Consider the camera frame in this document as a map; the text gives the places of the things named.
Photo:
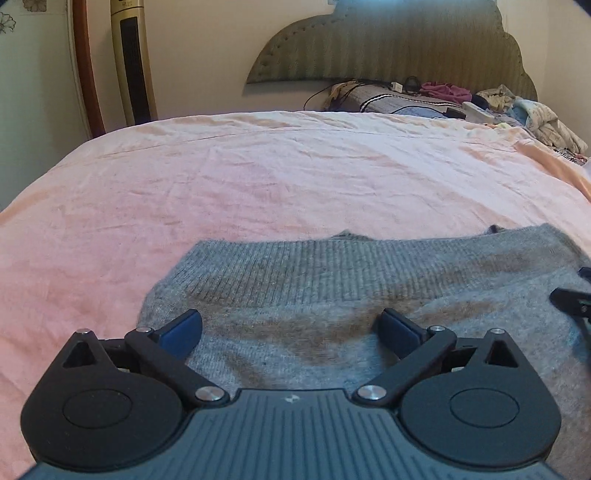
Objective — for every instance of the magenta cloth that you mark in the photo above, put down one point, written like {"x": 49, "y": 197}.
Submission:
{"x": 445, "y": 92}

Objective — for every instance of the black white striped cloth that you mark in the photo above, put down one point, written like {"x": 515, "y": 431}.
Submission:
{"x": 570, "y": 156}

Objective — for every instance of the black power adapter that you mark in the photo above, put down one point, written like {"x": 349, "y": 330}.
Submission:
{"x": 455, "y": 113}

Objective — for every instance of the pink blanket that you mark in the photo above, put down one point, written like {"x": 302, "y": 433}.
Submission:
{"x": 231, "y": 184}

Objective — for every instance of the large flower wall sticker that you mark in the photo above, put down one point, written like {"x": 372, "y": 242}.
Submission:
{"x": 7, "y": 21}

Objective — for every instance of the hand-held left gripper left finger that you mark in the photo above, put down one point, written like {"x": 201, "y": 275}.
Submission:
{"x": 180, "y": 332}

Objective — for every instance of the olive padded headboard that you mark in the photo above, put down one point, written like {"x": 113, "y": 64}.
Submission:
{"x": 392, "y": 41}

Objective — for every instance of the grey sweater with navy sleeves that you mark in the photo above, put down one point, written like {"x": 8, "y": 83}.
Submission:
{"x": 323, "y": 290}

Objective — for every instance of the small flower wall sticker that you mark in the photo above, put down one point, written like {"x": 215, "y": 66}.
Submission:
{"x": 31, "y": 4}

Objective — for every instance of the brown wooden frame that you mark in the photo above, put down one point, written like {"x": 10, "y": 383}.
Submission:
{"x": 87, "y": 69}

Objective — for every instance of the gold tower heater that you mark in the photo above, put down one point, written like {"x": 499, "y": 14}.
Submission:
{"x": 131, "y": 64}

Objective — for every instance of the pile of light printed clothes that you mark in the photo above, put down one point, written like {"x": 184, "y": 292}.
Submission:
{"x": 540, "y": 120}

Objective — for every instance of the striped grey pillow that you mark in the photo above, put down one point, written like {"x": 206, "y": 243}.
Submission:
{"x": 392, "y": 102}

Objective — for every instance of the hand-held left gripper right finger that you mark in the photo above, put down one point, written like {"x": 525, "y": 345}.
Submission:
{"x": 399, "y": 330}

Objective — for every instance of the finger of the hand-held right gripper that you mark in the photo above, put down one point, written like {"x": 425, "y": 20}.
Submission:
{"x": 572, "y": 302}
{"x": 586, "y": 274}

